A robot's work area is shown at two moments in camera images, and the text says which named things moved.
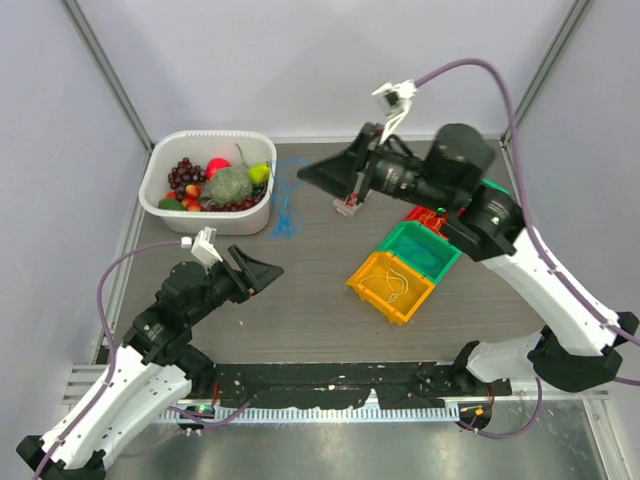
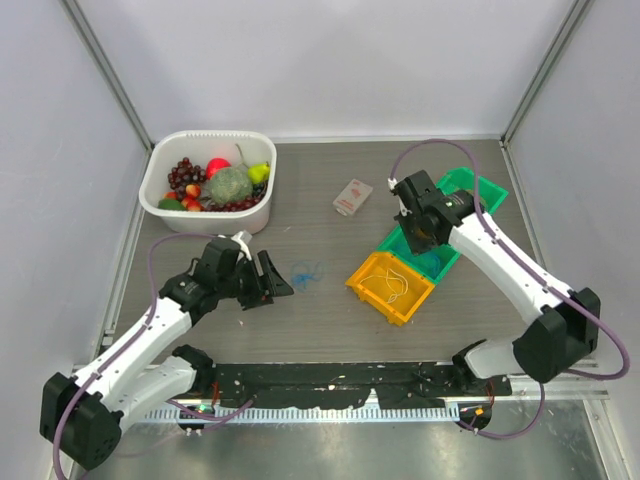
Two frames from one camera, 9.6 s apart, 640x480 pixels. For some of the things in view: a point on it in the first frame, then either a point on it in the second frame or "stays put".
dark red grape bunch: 183,175 stays put
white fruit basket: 201,146 stays put
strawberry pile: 192,201 stays put
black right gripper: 337,173 to 416,246
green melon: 230,185 stays put
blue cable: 289,222 to 303,273
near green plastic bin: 421,249 stays put
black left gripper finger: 258,275 to 279,285
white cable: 398,281 stays put
